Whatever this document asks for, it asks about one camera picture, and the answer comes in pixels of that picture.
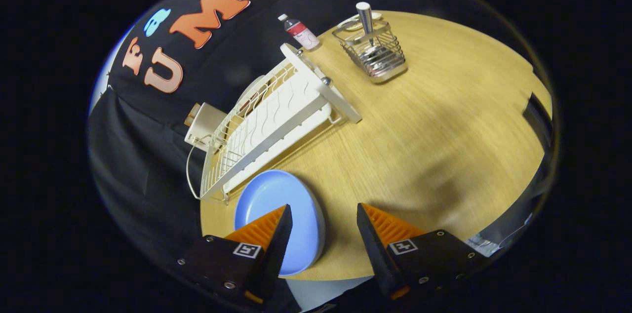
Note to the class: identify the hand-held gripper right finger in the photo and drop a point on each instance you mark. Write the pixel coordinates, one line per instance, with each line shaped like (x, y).
(375, 254)

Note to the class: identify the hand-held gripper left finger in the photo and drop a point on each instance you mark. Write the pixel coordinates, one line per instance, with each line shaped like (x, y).
(274, 254)

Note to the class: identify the blue plate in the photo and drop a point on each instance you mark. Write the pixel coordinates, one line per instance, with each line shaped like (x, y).
(276, 194)

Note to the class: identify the white dish rack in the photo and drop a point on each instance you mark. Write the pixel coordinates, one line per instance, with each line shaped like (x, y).
(281, 110)

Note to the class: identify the metal spoon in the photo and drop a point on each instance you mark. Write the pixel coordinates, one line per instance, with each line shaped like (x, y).
(366, 19)

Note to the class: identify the white round plate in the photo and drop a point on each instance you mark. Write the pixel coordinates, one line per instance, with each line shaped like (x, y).
(249, 90)

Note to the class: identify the small white dish with beans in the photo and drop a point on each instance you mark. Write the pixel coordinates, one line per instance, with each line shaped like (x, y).
(348, 23)

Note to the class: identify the white toaster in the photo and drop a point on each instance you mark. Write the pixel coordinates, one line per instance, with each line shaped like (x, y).
(205, 123)

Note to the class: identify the black backdrop cloth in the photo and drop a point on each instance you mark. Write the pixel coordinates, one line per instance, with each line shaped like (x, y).
(148, 165)

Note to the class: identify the brown toast slice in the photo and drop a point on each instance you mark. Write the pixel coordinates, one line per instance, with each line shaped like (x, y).
(189, 120)

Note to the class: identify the clear plastic bottle red label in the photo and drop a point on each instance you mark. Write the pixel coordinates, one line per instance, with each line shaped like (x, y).
(302, 32)

